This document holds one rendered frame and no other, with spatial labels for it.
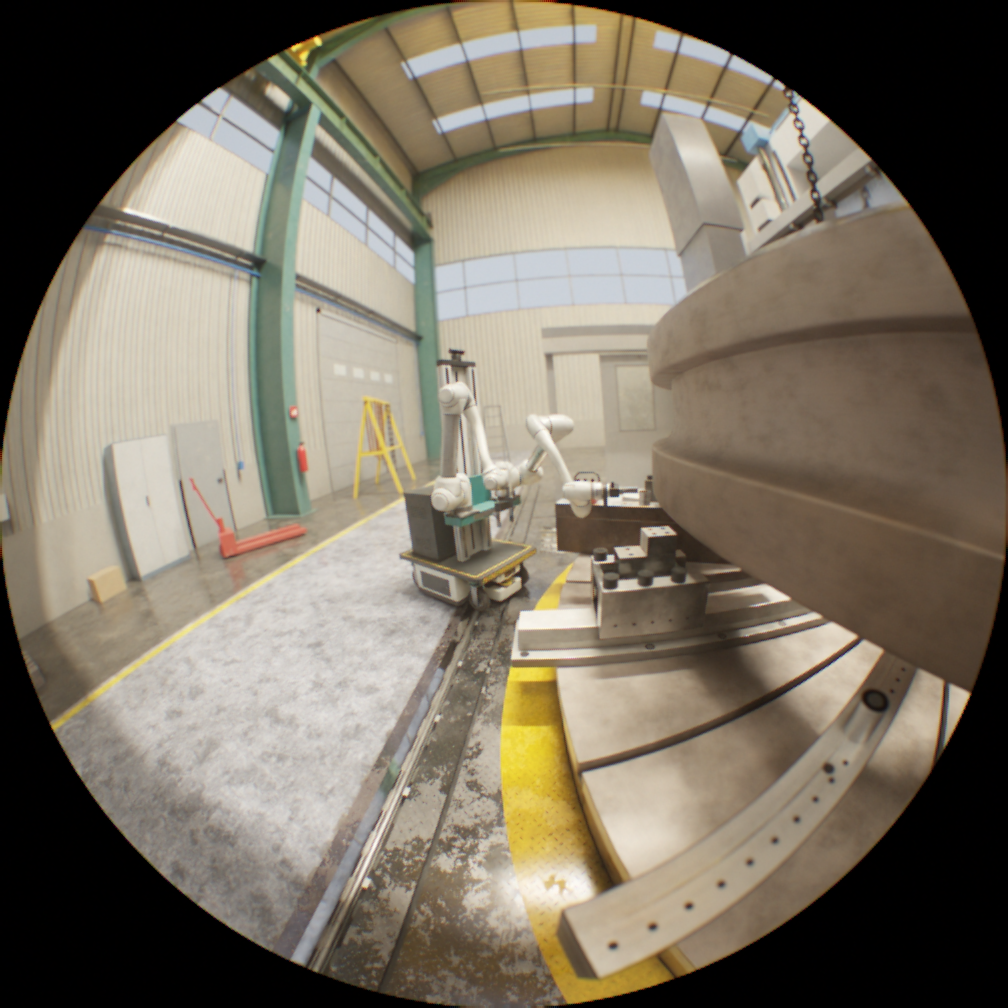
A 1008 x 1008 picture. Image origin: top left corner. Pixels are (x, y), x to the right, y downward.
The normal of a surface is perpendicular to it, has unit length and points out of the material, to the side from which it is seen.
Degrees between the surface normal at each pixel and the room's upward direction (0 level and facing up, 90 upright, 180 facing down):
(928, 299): 90
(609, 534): 90
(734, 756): 0
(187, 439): 90
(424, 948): 0
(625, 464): 90
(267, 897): 0
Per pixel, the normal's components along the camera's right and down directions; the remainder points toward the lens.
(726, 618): -0.13, -0.08
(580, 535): -0.48, 0.24
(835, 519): -0.98, 0.12
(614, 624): -0.11, 0.24
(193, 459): 0.99, -0.05
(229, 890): -0.08, -0.97
